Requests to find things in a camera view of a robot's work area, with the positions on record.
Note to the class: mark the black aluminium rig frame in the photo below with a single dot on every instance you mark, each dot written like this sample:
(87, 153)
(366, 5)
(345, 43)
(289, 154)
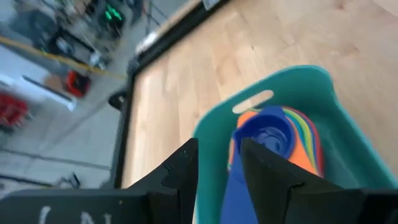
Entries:
(124, 124)

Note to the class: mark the red plastic crate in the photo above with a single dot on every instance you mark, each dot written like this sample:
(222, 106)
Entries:
(77, 84)

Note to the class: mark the small orange measuring cup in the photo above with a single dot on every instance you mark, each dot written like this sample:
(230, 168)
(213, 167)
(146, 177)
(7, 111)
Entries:
(303, 155)

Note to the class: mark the small dark blue measuring cup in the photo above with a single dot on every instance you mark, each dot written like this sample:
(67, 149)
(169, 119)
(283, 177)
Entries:
(239, 193)

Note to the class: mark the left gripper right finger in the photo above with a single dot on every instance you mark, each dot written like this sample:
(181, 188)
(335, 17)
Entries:
(295, 199)

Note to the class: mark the red storage bin rack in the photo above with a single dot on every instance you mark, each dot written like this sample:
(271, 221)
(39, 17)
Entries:
(12, 110)

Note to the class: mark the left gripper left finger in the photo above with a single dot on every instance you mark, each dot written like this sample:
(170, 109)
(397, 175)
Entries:
(109, 205)

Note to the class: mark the light blue measuring cup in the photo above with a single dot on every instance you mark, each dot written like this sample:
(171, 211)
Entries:
(298, 127)

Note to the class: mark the teal plastic basket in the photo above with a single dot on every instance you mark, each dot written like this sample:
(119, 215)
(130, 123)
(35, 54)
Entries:
(342, 124)

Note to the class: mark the green measuring cup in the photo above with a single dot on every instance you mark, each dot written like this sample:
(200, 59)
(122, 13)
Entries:
(303, 130)

